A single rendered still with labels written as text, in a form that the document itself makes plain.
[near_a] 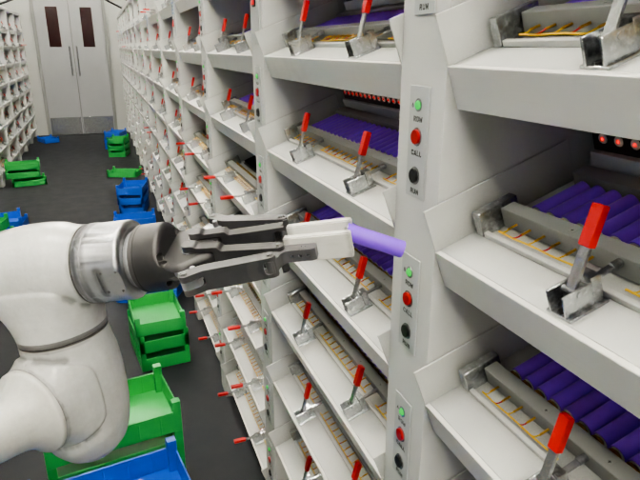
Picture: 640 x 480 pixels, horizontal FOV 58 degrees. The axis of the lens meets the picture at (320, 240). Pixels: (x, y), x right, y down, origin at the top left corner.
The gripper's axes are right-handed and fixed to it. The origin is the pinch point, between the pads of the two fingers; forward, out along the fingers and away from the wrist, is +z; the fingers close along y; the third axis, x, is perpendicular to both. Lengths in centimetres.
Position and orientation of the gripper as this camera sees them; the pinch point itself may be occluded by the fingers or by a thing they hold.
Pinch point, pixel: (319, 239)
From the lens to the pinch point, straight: 60.5
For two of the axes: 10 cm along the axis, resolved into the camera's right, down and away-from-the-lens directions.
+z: 9.8, -1.0, -1.7
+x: -1.8, -8.4, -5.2
